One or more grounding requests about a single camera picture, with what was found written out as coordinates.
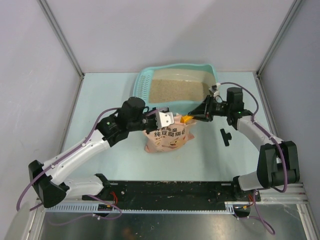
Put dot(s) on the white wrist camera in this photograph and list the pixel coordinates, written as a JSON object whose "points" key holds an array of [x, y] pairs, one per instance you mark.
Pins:
{"points": [[164, 118], [215, 90]]}

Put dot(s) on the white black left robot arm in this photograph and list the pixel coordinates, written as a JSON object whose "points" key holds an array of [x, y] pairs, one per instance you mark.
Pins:
{"points": [[48, 179]]}

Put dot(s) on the aluminium corner post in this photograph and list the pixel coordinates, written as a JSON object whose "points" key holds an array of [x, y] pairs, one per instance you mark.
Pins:
{"points": [[57, 30], [280, 34]]}

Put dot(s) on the yellow plastic litter scoop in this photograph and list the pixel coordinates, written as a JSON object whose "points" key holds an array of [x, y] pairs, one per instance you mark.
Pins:
{"points": [[186, 118]]}

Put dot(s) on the white slotted cable duct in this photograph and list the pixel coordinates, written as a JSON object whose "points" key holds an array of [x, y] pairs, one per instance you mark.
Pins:
{"points": [[104, 209]]}

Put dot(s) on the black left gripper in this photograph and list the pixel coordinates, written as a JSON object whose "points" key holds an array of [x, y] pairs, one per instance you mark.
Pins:
{"points": [[154, 127]]}

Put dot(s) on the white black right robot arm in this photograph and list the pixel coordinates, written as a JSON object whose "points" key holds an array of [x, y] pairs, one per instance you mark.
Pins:
{"points": [[278, 163]]}

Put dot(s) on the teal and beige litter box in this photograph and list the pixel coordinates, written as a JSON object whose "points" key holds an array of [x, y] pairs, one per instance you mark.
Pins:
{"points": [[204, 73]]}

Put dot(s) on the beige cat litter in box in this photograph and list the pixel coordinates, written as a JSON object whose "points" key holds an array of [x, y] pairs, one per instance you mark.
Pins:
{"points": [[166, 90]]}

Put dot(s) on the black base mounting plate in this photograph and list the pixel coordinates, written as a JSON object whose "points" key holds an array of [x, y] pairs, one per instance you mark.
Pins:
{"points": [[175, 195]]}

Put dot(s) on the pink cat litter bag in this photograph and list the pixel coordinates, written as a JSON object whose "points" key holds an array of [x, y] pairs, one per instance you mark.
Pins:
{"points": [[170, 138]]}

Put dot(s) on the black t-shaped plastic part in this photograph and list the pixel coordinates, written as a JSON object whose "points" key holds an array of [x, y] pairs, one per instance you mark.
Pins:
{"points": [[226, 136]]}

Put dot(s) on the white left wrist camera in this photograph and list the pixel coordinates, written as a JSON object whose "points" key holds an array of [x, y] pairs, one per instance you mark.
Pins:
{"points": [[164, 118]]}

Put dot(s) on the aluminium frame rail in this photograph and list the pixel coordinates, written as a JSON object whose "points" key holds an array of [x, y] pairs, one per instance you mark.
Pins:
{"points": [[51, 194]]}

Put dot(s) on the left aluminium corner post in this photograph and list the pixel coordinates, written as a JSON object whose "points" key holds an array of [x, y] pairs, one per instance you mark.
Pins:
{"points": [[57, 30]]}

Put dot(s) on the right aluminium corner post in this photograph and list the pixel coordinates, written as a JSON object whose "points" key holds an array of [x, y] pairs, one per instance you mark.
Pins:
{"points": [[280, 34]]}

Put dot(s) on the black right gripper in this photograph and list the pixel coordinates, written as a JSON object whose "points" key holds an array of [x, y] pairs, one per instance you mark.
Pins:
{"points": [[204, 112]]}

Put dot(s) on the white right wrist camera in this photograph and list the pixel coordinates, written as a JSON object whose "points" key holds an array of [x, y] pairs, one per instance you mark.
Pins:
{"points": [[215, 90]]}

